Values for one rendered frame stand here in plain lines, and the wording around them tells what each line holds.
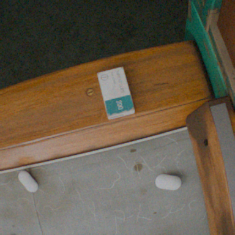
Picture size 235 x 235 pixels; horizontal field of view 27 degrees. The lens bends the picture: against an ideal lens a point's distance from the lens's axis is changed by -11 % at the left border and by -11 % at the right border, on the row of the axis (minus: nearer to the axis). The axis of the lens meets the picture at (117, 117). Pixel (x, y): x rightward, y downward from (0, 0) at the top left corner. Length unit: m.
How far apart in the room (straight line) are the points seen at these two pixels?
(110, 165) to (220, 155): 0.18
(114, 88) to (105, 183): 0.13
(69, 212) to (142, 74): 0.22
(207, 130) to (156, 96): 0.12
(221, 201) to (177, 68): 0.22
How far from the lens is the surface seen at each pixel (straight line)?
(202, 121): 0.63
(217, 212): 0.63
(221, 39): 0.63
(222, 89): 0.67
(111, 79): 0.70
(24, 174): 0.71
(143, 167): 0.72
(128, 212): 0.71
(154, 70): 0.72
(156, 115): 0.71
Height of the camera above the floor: 1.45
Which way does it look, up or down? 75 degrees down
